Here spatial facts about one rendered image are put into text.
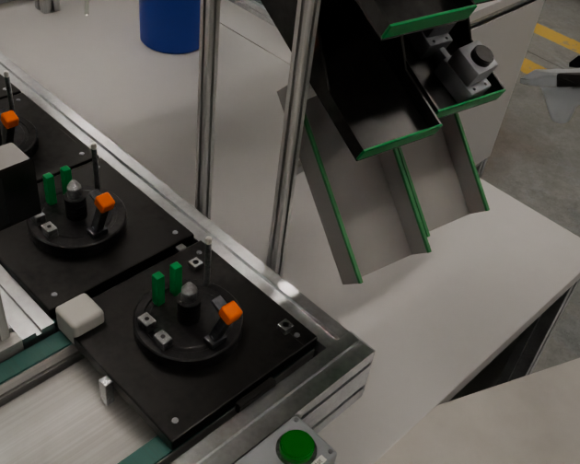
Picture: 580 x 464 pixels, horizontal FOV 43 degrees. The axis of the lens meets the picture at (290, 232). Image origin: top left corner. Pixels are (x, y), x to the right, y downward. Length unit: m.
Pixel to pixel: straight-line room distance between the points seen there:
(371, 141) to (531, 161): 2.36
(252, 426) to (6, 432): 0.29
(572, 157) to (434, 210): 2.25
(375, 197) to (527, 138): 2.37
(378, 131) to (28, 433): 0.56
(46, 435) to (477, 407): 0.58
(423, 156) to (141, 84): 0.73
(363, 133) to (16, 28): 1.14
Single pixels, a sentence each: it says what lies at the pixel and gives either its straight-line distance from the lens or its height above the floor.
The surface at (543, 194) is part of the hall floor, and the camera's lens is 3.08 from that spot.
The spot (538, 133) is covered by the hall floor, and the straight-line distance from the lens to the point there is 3.46.
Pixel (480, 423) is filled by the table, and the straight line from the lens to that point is 1.09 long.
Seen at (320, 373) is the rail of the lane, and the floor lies 0.95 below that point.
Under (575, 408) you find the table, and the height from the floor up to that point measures 0.86.
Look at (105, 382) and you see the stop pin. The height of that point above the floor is 0.97.
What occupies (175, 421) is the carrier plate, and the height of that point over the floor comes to 0.97.
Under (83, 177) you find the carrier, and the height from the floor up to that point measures 0.97.
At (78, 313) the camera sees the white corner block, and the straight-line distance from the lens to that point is 0.96.
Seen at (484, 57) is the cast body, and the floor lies 1.27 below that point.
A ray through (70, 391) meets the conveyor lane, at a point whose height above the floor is 0.92.
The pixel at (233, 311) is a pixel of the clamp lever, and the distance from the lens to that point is 0.85.
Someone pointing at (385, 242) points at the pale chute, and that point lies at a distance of 1.06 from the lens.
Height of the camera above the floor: 1.70
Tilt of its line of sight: 41 degrees down
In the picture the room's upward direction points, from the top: 8 degrees clockwise
